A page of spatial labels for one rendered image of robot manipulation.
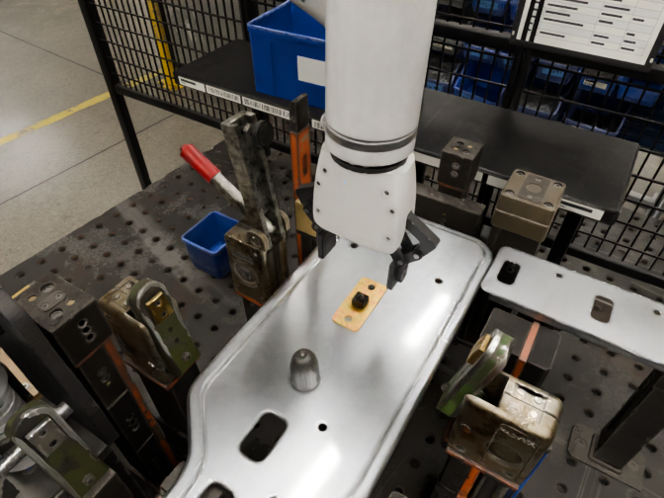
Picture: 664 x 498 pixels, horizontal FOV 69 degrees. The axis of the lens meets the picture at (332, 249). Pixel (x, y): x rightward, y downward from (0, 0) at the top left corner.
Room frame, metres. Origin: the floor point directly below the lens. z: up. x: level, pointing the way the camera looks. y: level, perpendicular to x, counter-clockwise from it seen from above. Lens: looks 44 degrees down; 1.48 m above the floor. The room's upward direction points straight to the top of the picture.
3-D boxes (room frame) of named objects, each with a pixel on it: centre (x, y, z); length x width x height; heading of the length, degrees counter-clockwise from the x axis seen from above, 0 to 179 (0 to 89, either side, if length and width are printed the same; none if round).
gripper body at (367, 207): (0.39, -0.03, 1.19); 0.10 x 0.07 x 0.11; 59
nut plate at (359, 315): (0.39, -0.04, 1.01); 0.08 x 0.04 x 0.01; 148
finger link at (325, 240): (0.43, 0.02, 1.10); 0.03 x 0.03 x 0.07; 59
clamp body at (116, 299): (0.35, 0.22, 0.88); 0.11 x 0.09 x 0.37; 58
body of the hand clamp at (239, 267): (0.48, 0.10, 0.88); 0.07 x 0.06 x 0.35; 58
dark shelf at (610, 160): (0.87, -0.09, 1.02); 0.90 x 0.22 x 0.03; 58
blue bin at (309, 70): (0.92, -0.01, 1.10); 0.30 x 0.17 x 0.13; 62
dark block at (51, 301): (0.30, 0.27, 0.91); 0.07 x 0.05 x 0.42; 58
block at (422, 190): (0.61, -0.19, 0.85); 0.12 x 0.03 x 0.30; 58
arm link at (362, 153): (0.40, -0.03, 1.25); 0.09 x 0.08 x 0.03; 59
